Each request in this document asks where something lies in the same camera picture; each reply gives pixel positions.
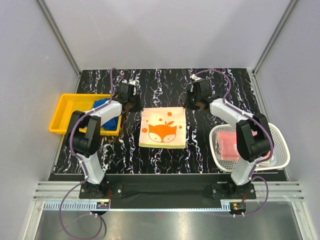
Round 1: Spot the blue towel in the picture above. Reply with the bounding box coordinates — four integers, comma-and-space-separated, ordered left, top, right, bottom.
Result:
92, 98, 119, 131

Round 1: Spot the orange patterned towel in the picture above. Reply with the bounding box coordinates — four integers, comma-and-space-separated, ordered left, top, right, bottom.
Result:
139, 107, 187, 149

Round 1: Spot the pink white towel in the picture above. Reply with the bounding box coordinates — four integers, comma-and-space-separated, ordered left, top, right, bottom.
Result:
216, 131, 271, 162

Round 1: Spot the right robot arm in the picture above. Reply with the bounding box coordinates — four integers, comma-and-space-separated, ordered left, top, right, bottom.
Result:
184, 78, 274, 199

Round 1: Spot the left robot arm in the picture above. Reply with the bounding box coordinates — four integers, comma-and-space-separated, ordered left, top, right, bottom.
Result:
64, 80, 143, 198

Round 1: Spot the yellow plastic bin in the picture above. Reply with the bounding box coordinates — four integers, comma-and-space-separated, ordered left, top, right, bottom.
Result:
48, 93, 124, 136

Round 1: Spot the white plastic basket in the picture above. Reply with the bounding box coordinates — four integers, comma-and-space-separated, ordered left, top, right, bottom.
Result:
209, 123, 290, 173

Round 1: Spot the left controller board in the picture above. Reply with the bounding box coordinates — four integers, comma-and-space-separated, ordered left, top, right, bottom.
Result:
96, 201, 110, 210

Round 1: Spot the controller board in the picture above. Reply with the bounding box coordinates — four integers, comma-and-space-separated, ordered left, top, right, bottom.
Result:
230, 202, 246, 211
96, 201, 110, 210

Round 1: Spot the right controller board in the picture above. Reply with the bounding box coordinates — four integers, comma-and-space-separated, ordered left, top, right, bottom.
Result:
230, 202, 246, 211

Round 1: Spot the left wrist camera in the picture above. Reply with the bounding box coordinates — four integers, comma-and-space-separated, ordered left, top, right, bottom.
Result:
128, 80, 139, 95

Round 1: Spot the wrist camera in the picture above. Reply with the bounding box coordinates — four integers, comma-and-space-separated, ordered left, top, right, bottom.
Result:
190, 74, 202, 82
128, 80, 139, 95

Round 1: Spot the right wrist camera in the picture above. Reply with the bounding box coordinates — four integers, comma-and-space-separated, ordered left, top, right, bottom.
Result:
190, 74, 202, 82

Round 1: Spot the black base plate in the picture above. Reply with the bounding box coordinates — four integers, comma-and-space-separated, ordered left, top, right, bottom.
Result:
79, 173, 257, 211

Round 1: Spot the left aluminium frame post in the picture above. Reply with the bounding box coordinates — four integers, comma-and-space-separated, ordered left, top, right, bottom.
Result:
35, 0, 82, 77

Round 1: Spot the aluminium frame post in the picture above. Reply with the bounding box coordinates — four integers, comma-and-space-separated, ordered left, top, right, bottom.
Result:
252, 0, 301, 76
35, 0, 82, 77

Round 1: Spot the right aluminium frame post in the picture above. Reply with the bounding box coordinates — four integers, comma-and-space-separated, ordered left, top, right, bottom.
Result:
252, 0, 301, 76

